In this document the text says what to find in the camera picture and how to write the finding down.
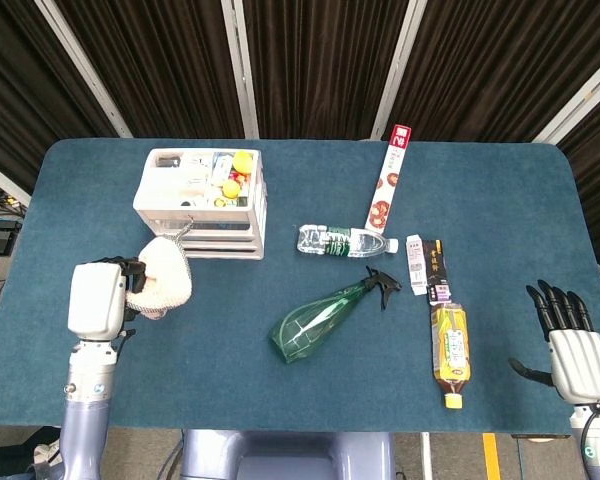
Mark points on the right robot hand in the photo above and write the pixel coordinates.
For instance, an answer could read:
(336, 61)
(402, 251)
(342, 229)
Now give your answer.
(580, 362)

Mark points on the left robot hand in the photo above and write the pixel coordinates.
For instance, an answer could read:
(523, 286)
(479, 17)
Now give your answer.
(95, 300)

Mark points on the white storage drawer organizer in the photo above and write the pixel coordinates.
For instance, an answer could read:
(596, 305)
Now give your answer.
(200, 200)

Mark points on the tea bottle yellow label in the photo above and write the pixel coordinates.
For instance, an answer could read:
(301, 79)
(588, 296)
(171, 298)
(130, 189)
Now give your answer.
(452, 345)

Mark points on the white shoe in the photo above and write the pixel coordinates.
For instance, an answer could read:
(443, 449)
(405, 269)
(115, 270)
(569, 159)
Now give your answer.
(47, 454)

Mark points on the blue felt table cover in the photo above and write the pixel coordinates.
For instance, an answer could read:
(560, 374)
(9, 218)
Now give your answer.
(505, 210)

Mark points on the black snack packet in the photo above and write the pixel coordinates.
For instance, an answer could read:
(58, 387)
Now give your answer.
(437, 267)

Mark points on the small white carton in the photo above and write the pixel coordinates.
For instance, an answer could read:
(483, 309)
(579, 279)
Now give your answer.
(416, 267)

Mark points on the green spray bottle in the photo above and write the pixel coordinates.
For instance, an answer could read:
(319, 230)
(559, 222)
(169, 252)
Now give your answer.
(310, 322)

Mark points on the blue-grey robot torso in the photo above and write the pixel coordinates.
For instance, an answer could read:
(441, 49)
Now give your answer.
(285, 455)

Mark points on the clear water bottle green label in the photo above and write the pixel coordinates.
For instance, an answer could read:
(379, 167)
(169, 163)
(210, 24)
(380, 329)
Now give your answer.
(345, 242)

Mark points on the long red white box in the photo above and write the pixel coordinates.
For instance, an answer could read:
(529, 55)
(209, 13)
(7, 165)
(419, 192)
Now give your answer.
(387, 175)

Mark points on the dark brown curtain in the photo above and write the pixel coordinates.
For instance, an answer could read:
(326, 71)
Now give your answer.
(320, 65)

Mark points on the white aluminium frame post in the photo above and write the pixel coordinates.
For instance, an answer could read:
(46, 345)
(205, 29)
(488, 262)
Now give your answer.
(2, 180)
(82, 67)
(397, 70)
(577, 95)
(240, 70)

